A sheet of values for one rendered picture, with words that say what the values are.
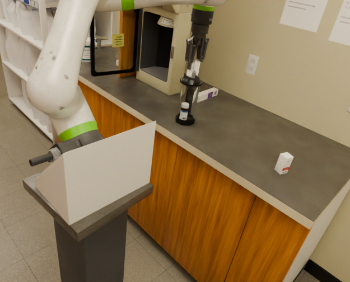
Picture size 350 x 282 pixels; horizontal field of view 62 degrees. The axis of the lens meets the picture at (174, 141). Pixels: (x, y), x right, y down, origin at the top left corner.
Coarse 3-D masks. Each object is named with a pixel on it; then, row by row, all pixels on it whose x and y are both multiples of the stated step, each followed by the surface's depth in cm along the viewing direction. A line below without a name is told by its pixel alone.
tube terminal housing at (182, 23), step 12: (156, 12) 165; (168, 12) 159; (180, 12) 154; (180, 24) 158; (180, 36) 162; (180, 48) 167; (180, 60) 171; (144, 72) 188; (168, 72) 173; (180, 72) 176; (156, 84) 183; (168, 84) 176; (180, 84) 181
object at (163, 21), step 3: (162, 18) 167; (165, 18) 166; (168, 18) 165; (159, 21) 169; (162, 21) 167; (165, 21) 166; (168, 21) 165; (171, 21) 165; (159, 24) 168; (162, 24) 167; (165, 24) 166; (168, 24) 165; (171, 24) 165; (171, 27) 165
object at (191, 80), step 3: (195, 72) 138; (192, 75) 138; (183, 78) 139; (186, 78) 138; (189, 78) 138; (192, 78) 138; (195, 78) 139; (198, 78) 140; (186, 81) 137; (189, 81) 137; (192, 81) 137; (195, 81) 137; (198, 81) 138
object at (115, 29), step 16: (96, 16) 159; (112, 16) 164; (128, 16) 170; (96, 32) 163; (112, 32) 169; (128, 32) 175; (96, 48) 168; (112, 48) 173; (128, 48) 180; (96, 64) 173; (112, 64) 179; (128, 64) 186
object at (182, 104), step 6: (180, 78) 140; (192, 84) 136; (198, 84) 137; (180, 90) 142; (186, 90) 139; (192, 90) 139; (198, 90) 141; (180, 96) 143; (186, 96) 140; (192, 96) 140; (180, 102) 144; (186, 102) 142; (192, 102) 142; (180, 108) 145; (186, 108) 143; (192, 108) 144; (180, 114) 146; (186, 114) 145; (192, 114) 146
